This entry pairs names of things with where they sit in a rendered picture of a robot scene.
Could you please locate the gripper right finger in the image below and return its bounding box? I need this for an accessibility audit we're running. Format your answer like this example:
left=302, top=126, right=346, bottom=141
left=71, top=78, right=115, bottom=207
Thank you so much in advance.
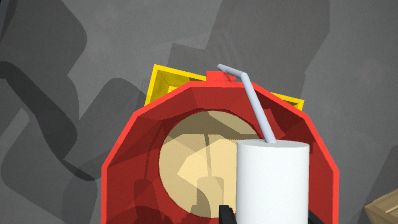
left=308, top=209, right=325, bottom=224

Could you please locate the yellow shallow tray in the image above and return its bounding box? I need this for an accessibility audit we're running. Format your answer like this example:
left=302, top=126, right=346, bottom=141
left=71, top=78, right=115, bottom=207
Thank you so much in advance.
left=144, top=64, right=304, bottom=111

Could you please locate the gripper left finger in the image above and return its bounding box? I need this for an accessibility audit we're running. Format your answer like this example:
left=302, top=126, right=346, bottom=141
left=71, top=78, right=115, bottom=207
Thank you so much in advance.
left=219, top=205, right=237, bottom=224

